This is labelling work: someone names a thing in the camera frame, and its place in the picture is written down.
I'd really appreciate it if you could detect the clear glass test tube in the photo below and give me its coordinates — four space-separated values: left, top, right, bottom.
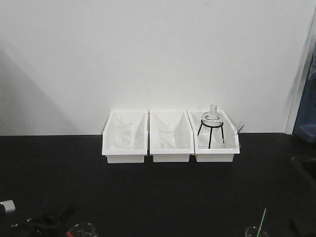
223 121 245 148

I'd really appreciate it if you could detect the left white plastic bin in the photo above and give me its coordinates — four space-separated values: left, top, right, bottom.
102 111 149 163

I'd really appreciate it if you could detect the front left glass beaker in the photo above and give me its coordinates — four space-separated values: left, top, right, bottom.
68 222 99 237

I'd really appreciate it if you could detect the front right glass beaker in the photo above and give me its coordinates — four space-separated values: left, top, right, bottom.
244 226 269 237

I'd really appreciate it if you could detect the tall glass beaker in bin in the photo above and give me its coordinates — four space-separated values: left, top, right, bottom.
112 117 132 149

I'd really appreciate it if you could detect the right white plastic bin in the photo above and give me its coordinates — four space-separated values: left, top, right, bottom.
187 110 240 162

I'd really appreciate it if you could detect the round glass flask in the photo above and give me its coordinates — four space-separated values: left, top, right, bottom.
201 104 224 128

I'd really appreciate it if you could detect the green long-handled spoon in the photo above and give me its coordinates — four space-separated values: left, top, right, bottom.
256 207 267 237

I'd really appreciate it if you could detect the blue cloth at right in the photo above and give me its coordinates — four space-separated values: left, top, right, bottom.
293 48 316 143

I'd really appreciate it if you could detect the black wire tripod stand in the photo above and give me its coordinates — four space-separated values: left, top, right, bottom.
197 120 225 149

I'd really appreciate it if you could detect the white plastic bin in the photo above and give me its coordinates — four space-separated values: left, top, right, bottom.
149 110 194 162
187 110 240 162
102 111 149 163

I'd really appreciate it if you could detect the short glass beaker in bin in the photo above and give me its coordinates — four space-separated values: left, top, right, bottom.
158 122 178 149

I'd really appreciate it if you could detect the black sink basin edge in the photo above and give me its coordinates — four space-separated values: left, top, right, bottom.
291 156 316 189

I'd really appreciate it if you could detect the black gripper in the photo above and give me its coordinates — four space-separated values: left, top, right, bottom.
0 205 76 237

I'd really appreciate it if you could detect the middle white plastic bin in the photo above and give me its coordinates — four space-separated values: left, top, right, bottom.
149 110 194 162

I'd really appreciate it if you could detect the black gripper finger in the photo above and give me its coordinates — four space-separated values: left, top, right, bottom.
289 218 316 237

